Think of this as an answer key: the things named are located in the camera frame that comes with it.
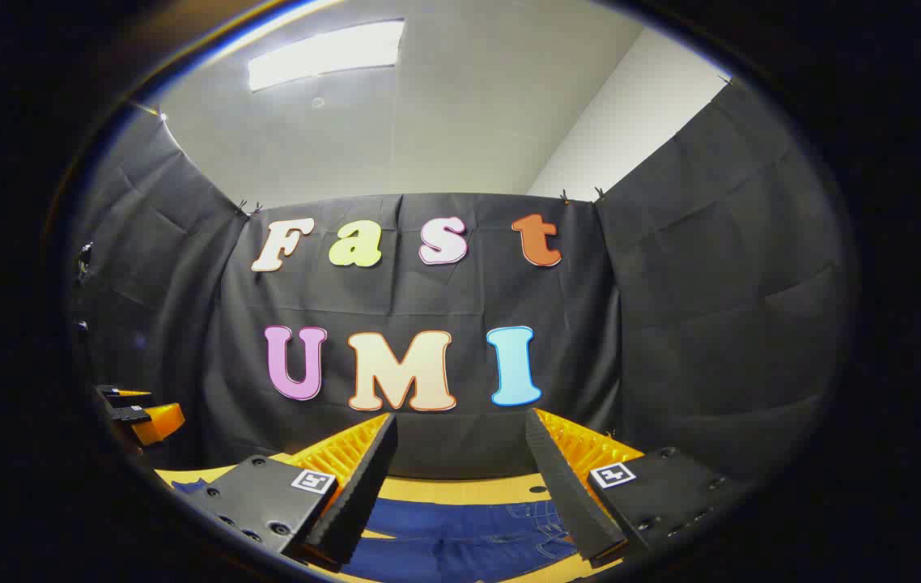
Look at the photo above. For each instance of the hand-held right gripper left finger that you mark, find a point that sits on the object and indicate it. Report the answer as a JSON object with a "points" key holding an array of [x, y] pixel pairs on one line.
{"points": [[363, 486]]}

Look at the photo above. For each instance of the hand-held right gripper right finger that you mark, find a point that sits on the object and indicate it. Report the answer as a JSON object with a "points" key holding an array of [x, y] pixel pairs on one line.
{"points": [[562, 486]]}

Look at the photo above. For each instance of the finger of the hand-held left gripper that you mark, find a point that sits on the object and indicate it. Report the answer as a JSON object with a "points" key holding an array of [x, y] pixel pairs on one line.
{"points": [[157, 423], [122, 392]]}

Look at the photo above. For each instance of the blue denim jeans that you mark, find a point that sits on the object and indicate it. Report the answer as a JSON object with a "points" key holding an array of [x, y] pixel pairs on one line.
{"points": [[444, 538]]}

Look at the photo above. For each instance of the black backdrop cloth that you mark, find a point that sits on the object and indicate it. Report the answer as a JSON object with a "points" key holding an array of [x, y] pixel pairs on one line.
{"points": [[671, 324]]}

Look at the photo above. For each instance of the ceiling light panel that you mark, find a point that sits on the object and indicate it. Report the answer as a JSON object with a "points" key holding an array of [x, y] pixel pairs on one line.
{"points": [[323, 55]]}

